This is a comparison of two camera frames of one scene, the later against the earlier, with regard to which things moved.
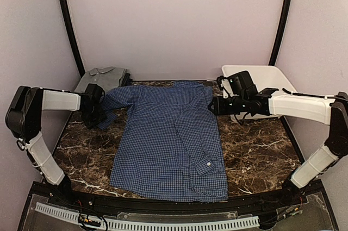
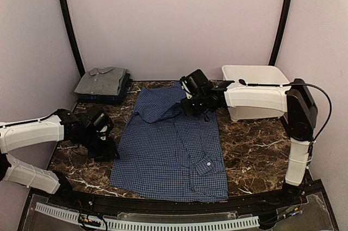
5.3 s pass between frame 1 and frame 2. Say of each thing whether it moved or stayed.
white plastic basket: stayed
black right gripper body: moved
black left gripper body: moved
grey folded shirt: stayed
